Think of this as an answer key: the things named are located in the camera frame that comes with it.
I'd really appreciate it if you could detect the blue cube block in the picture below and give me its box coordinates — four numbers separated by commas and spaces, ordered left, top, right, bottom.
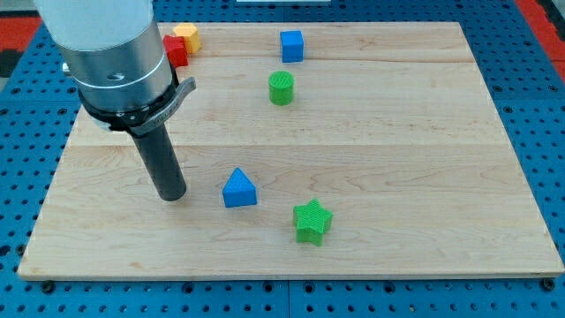
280, 30, 305, 63

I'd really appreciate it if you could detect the green cylinder block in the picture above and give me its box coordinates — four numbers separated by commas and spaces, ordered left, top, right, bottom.
268, 71, 294, 106

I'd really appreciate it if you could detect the wooden board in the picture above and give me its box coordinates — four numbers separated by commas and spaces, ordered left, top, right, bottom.
19, 22, 564, 281

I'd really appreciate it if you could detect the yellow hexagon block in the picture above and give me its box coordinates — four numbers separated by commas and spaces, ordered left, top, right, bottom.
173, 22, 201, 54

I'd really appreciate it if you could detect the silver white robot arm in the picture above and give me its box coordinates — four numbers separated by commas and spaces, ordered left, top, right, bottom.
34, 0, 196, 136

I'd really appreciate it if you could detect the red block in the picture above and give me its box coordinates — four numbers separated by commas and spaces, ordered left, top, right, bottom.
162, 35, 189, 68

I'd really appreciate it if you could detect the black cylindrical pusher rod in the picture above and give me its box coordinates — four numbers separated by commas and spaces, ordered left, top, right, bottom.
132, 125, 187, 201

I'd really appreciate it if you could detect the green star block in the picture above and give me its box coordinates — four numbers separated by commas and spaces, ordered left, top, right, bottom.
293, 198, 333, 246

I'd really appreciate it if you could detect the blue triangle block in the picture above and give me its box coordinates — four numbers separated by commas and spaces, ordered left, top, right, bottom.
222, 168, 257, 208

